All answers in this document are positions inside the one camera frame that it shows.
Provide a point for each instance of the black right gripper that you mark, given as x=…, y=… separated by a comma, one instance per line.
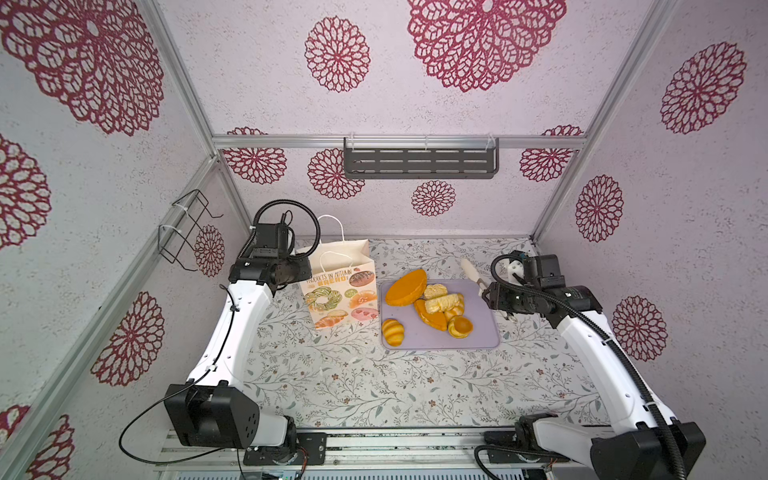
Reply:
x=496, y=296

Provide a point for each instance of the printed paper bread bag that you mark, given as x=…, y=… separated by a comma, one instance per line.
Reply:
x=343, y=285

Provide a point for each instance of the round orange tart bread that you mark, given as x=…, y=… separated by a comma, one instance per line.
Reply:
x=460, y=327

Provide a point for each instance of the orange oval bread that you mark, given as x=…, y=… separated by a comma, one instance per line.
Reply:
x=437, y=320

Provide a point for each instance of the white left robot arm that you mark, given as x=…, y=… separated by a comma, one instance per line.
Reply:
x=211, y=408

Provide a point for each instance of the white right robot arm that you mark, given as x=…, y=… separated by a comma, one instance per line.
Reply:
x=644, y=438

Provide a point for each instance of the striped yellow bread stick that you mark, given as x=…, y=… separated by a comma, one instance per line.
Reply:
x=458, y=309

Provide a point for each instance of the pale long bread loaf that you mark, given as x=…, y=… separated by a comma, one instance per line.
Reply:
x=443, y=303

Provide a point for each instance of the pale crusty bread roll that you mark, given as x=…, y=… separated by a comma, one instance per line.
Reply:
x=433, y=291

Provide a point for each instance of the small striped croissant bun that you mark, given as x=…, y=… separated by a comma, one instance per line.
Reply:
x=393, y=332

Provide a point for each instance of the black wire wall rack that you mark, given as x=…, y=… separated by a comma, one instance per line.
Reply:
x=173, y=238

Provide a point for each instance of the dark grey wall shelf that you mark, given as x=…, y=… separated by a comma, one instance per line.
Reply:
x=421, y=163

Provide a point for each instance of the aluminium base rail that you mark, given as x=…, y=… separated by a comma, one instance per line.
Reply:
x=355, y=453

